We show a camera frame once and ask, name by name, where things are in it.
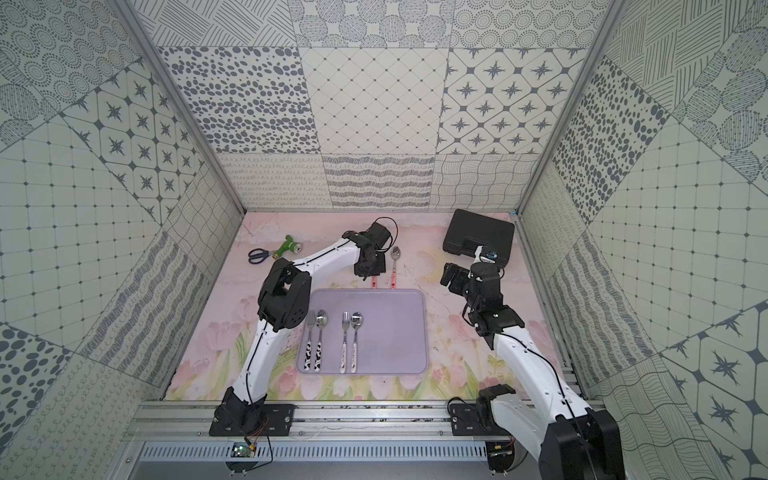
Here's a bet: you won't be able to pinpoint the white Hello Kitty spoon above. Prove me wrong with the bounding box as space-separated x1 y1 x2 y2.
351 312 364 374

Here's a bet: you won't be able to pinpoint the white Hello Kitty fork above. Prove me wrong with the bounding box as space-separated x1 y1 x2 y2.
340 311 351 374

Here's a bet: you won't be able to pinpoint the cow pattern handle spoon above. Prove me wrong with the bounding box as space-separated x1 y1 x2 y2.
314 310 328 372

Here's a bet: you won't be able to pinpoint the cow pattern handle fork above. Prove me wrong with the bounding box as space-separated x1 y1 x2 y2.
303 310 316 371

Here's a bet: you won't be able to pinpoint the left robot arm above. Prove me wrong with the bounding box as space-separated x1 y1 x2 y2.
229 217 399 406

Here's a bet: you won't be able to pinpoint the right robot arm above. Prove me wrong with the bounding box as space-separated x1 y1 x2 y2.
440 262 626 479

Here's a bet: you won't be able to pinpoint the black plastic tool case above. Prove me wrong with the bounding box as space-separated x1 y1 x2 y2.
442 209 515 267

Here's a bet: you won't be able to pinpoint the lavender plastic tray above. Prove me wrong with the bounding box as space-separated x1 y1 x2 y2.
296 289 428 376

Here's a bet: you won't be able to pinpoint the right circuit board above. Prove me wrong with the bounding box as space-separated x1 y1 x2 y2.
485 442 516 470

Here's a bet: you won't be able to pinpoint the left green circuit board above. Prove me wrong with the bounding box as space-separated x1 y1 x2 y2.
230 442 256 458

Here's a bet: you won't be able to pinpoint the pink strawberry handle spoon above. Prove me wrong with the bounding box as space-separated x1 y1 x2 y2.
390 246 401 289

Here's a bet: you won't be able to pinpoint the green handled tool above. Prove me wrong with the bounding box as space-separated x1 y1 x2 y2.
272 235 303 259

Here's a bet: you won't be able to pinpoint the blue handled scissors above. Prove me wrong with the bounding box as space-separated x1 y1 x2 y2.
248 247 272 265

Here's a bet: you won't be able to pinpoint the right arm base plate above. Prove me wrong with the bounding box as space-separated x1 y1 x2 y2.
447 402 511 437

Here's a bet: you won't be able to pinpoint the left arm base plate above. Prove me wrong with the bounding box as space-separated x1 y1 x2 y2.
209 403 296 437

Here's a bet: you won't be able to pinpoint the aluminium mounting rail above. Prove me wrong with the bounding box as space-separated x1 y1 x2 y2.
123 400 457 441

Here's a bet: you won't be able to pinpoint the white slotted cable duct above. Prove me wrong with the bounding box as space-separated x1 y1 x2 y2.
140 440 487 462

